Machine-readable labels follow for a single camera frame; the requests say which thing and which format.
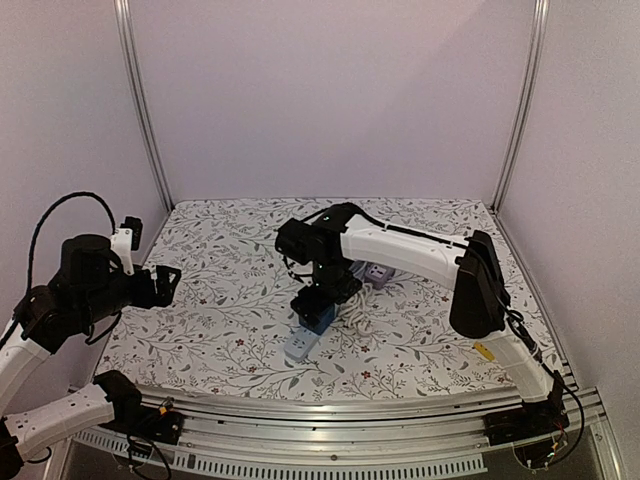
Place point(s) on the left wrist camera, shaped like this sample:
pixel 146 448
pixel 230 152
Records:
pixel 88 260

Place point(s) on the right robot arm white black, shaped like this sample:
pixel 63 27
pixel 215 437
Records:
pixel 440 280

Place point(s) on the right aluminium frame post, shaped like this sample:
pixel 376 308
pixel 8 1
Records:
pixel 532 65

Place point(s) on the left aluminium frame post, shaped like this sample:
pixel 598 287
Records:
pixel 133 71

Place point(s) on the aluminium front rail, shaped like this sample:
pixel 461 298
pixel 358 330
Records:
pixel 444 437

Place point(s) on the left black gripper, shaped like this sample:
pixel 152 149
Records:
pixel 147 297

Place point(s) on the grey-blue power strip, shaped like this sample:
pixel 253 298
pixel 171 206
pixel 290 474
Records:
pixel 299 345

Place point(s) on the purple power strip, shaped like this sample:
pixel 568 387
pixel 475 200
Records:
pixel 378 275

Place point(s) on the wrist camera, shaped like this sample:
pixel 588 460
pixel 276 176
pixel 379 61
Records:
pixel 299 242
pixel 88 260

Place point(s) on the aluminium frame post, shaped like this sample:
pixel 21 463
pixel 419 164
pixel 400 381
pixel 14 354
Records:
pixel 532 65
pixel 133 71

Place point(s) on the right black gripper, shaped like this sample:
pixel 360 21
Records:
pixel 314 302

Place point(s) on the yellow cube socket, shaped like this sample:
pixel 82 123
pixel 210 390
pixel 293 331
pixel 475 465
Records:
pixel 485 352

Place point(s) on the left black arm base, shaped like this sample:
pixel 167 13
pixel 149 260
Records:
pixel 162 423

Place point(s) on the floral patterned table mat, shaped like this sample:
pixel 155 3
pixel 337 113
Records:
pixel 227 327

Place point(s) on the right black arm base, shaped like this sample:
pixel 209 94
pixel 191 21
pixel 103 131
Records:
pixel 526 421

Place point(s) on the blue cube socket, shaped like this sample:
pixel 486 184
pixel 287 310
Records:
pixel 316 322

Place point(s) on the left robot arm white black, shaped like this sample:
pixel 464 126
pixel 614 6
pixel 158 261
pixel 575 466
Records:
pixel 46 317

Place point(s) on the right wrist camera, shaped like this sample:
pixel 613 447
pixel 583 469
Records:
pixel 299 242

